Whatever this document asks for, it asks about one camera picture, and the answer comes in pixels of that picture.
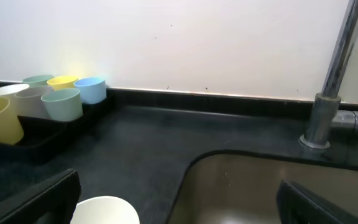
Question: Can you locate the white cup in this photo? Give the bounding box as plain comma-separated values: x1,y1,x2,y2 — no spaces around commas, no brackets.
70,195,140,224
0,83,30,116

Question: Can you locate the steel sink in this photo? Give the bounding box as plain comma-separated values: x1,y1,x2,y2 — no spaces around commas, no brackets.
166,151,358,224

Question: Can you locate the green cup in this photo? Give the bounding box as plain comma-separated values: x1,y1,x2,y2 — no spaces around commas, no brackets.
40,88,83,122
22,73,55,88

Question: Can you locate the black tray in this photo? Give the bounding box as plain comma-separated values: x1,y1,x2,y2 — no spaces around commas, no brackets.
0,91,114,166

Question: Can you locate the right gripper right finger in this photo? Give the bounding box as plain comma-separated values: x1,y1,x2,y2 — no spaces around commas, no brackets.
275,179,358,224

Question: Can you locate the grey cup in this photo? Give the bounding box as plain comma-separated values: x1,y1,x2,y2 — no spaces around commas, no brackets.
14,85,55,119

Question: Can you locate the blue cup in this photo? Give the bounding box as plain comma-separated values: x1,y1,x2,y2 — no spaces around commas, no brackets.
73,77,108,105

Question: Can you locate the steel tap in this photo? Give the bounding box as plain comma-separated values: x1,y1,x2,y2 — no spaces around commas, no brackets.
298,0,358,150

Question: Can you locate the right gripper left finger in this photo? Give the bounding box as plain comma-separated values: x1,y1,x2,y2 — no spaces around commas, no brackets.
0,169,82,224

